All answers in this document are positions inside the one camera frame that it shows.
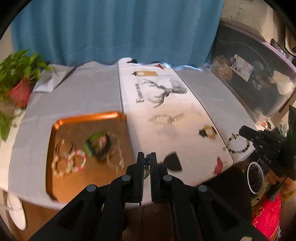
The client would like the dark storage bin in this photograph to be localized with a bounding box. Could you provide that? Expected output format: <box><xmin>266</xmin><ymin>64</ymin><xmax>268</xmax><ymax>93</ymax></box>
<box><xmin>210</xmin><ymin>23</ymin><xmax>295</xmax><ymax>123</ymax></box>

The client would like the dark bead bracelet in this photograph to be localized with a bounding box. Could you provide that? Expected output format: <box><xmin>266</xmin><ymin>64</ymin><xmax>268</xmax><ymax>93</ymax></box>
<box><xmin>143</xmin><ymin>155</ymin><xmax>152</xmax><ymax>179</ymax></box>

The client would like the white pearl chain bracelet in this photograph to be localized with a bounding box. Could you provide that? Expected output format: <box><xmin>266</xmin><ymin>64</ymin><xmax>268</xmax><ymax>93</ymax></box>
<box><xmin>148</xmin><ymin>112</ymin><xmax>185</xmax><ymax>126</ymax></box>

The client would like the orange metal tray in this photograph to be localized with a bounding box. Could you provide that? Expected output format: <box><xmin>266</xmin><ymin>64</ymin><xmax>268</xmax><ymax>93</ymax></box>
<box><xmin>45</xmin><ymin>111</ymin><xmax>135</xmax><ymax>203</ymax></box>

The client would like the beige fabric storage box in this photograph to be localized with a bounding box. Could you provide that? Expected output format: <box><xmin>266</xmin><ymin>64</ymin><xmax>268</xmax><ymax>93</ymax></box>
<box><xmin>221</xmin><ymin>0</ymin><xmax>285</xmax><ymax>44</ymax></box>

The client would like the black white stone bracelet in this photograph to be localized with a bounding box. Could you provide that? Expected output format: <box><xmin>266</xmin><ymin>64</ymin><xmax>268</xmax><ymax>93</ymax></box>
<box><xmin>223</xmin><ymin>133</ymin><xmax>251</xmax><ymax>155</ymax></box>

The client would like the blue curtain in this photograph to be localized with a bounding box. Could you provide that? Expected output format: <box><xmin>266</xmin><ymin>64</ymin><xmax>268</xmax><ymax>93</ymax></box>
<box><xmin>11</xmin><ymin>0</ymin><xmax>224</xmax><ymax>67</ymax></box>

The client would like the white standing fan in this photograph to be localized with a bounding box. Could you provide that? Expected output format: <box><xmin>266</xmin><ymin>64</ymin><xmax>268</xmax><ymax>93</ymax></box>
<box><xmin>1</xmin><ymin>193</ymin><xmax>27</xmax><ymax>230</ymax></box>

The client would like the potted green plant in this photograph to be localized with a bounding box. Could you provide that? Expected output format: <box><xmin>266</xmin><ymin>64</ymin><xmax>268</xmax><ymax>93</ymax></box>
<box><xmin>1</xmin><ymin>49</ymin><xmax>54</xmax><ymax>141</ymax></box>

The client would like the white printed table runner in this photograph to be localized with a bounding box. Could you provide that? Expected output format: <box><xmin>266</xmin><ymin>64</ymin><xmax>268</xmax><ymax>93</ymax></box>
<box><xmin>117</xmin><ymin>58</ymin><xmax>235</xmax><ymax>188</ymax></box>

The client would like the clear bracelet pink charm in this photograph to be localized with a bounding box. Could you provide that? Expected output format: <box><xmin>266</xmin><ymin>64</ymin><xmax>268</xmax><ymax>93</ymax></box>
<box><xmin>89</xmin><ymin>131</ymin><xmax>121</xmax><ymax>152</ymax></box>

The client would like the pink green bead bracelet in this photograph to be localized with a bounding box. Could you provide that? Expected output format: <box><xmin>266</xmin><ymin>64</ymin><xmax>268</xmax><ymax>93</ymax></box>
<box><xmin>67</xmin><ymin>150</ymin><xmax>87</xmax><ymax>172</ymax></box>

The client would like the grey table cloth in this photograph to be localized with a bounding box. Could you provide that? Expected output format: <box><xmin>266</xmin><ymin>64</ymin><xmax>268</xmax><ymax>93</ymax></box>
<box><xmin>6</xmin><ymin>61</ymin><xmax>254</xmax><ymax>209</ymax></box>

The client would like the cream pearl bead bracelet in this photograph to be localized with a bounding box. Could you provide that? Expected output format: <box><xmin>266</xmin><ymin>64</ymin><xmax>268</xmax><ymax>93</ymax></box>
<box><xmin>51</xmin><ymin>152</ymin><xmax>73</xmax><ymax>178</ymax></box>

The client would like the green black jewelry piece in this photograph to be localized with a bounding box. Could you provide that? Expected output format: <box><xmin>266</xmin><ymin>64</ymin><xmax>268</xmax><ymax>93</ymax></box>
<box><xmin>84</xmin><ymin>131</ymin><xmax>111</xmax><ymax>162</ymax></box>

